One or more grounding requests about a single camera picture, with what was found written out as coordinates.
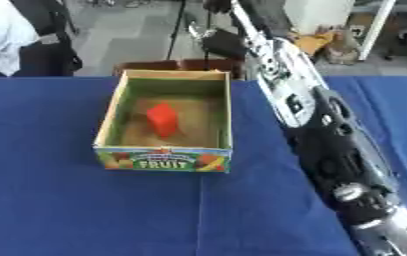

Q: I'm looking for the yellow bag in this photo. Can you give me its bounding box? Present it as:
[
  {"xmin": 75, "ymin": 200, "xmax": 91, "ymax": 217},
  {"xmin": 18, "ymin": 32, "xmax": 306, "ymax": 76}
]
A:
[{"xmin": 290, "ymin": 30, "xmax": 336, "ymax": 57}]

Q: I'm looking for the red block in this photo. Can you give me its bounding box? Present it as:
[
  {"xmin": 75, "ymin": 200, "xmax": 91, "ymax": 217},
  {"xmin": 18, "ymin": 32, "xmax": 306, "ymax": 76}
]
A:
[{"xmin": 145, "ymin": 102, "xmax": 181, "ymax": 140}]

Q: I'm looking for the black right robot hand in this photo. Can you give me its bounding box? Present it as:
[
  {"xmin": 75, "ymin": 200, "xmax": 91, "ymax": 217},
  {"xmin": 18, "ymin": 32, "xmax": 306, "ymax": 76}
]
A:
[{"xmin": 185, "ymin": 0, "xmax": 273, "ymax": 63}]

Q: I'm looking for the white cabinet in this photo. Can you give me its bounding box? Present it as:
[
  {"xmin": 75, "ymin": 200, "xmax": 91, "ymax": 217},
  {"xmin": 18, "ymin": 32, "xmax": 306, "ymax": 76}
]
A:
[{"xmin": 281, "ymin": 0, "xmax": 357, "ymax": 36}]

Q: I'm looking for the cardboard box with green inside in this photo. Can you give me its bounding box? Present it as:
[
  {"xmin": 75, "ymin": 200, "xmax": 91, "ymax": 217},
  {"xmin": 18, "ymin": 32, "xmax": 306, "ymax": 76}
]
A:
[{"xmin": 91, "ymin": 68, "xmax": 237, "ymax": 174}]

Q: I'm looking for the white post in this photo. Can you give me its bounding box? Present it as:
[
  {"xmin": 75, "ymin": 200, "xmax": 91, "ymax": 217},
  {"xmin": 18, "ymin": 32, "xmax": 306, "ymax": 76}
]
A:
[{"xmin": 355, "ymin": 0, "xmax": 399, "ymax": 62}]

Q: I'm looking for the black tripod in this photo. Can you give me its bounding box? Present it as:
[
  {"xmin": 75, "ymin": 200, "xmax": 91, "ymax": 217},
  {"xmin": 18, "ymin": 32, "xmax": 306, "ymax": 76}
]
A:
[{"xmin": 162, "ymin": 0, "xmax": 214, "ymax": 72}]

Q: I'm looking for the tan paper bag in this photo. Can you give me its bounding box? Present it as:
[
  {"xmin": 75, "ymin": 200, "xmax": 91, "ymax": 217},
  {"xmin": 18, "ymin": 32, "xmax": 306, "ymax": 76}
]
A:
[{"xmin": 323, "ymin": 27, "xmax": 364, "ymax": 66}]

